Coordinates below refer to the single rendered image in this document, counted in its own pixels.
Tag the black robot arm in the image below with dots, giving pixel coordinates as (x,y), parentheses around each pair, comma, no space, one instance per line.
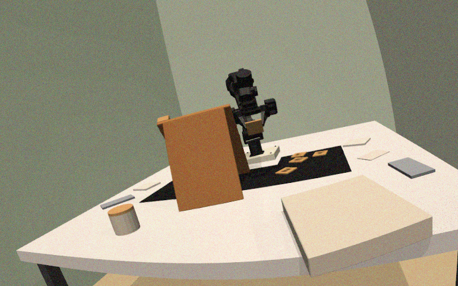
(240,86)

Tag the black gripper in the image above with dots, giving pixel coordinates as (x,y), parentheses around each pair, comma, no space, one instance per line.
(250,108)

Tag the grey cylindrical canister with tan lid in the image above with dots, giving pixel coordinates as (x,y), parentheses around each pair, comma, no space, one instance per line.
(124,219)

